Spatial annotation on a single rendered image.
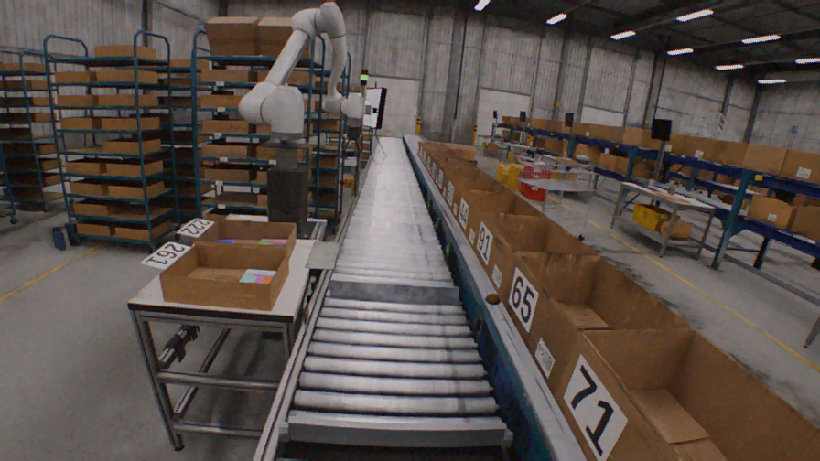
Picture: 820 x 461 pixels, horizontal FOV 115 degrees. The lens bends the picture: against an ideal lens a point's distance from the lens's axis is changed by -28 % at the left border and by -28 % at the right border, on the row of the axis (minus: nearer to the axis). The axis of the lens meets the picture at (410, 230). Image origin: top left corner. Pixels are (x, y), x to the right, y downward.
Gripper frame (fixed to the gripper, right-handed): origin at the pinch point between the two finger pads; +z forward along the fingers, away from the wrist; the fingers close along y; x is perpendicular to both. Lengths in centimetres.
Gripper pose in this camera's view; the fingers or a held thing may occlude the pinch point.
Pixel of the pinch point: (351, 157)
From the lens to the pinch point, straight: 234.1
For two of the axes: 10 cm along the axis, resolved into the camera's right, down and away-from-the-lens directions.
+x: -0.6, -3.3, 9.4
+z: -1.0, 9.4, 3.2
